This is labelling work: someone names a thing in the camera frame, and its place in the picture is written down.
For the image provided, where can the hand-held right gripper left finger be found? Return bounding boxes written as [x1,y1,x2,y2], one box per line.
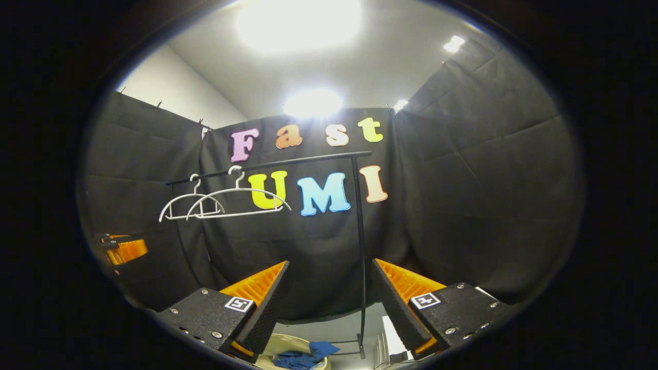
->
[157,261,290,360]

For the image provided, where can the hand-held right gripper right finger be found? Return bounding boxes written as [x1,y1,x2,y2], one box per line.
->
[370,258,515,360]

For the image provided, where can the cream laundry hamper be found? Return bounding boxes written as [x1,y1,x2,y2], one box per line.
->
[254,333,332,370]

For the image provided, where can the blue corduroy jacket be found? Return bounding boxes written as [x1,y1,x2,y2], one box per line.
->
[271,340,341,370]

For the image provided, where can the black metal clothes rack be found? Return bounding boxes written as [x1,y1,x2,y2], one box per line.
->
[164,151,373,359]

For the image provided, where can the white plastic hanger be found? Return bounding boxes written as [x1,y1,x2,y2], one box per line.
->
[158,174,226,223]
[186,164,292,220]

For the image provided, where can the white flat board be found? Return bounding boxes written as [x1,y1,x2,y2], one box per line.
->
[378,314,412,367]

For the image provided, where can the black backdrop cloth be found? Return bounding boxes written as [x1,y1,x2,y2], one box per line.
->
[77,33,584,322]

